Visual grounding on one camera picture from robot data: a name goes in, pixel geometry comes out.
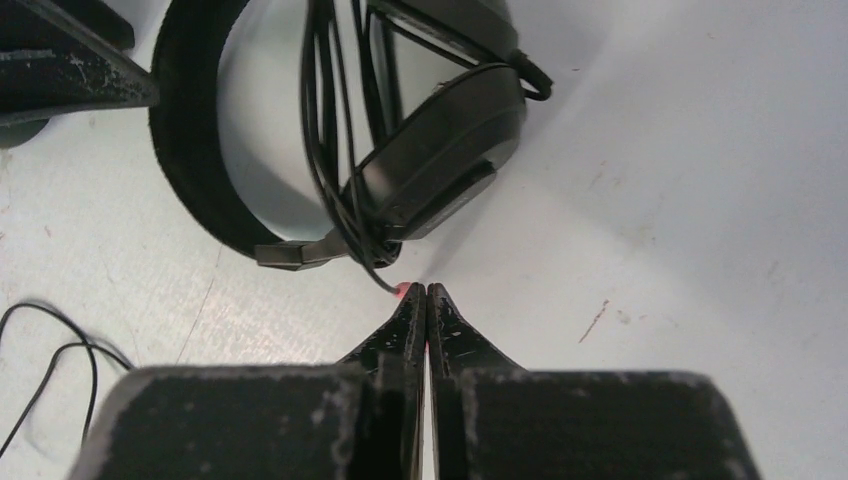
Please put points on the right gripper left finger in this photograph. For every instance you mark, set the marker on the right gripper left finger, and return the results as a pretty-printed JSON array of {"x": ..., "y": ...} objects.
[{"x": 356, "y": 418}]

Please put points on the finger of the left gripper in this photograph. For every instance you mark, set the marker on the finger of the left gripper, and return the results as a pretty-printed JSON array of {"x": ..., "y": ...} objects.
[{"x": 60, "y": 57}]

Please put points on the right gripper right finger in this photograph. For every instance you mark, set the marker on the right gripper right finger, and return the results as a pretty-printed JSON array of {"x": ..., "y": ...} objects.
[{"x": 494, "y": 419}]

